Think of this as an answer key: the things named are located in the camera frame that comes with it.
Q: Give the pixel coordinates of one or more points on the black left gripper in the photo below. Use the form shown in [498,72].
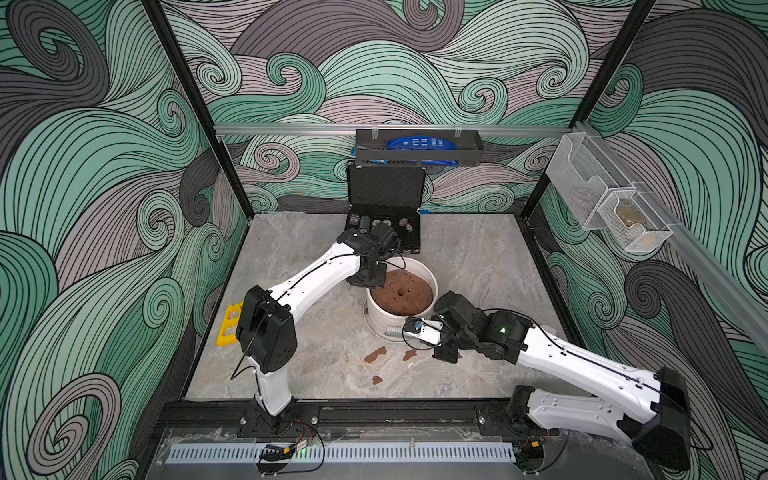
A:
[379,282]

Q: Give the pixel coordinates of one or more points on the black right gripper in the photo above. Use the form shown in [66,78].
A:
[450,351]

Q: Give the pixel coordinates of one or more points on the green white scrub brush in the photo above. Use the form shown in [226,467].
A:
[427,332]

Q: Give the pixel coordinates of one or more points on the white ceramic pot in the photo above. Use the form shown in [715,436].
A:
[377,319]

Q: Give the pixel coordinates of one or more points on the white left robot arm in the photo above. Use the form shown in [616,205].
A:
[266,330]

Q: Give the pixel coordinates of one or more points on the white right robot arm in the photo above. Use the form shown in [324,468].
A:
[647,410]

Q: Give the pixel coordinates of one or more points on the brown mud filling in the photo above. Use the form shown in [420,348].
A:
[403,294]

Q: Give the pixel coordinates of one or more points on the black poker chip case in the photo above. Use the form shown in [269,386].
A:
[387,194]

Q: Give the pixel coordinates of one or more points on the blue object on shelf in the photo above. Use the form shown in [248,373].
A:
[420,143]

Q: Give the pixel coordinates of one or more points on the yellow plastic toy block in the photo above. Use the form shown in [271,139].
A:
[227,331]

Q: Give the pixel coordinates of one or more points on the black wall shelf tray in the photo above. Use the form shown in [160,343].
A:
[372,150]

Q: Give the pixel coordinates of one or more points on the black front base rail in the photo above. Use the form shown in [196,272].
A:
[244,418]

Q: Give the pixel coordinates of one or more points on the aluminium wall rail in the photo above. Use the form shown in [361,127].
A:
[337,129]

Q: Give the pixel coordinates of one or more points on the clear plastic wall bin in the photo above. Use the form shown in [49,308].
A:
[601,197]

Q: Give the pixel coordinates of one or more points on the white slotted cable duct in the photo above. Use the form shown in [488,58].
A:
[349,452]

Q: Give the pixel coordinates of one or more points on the black corner frame post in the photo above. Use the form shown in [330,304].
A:
[174,53]

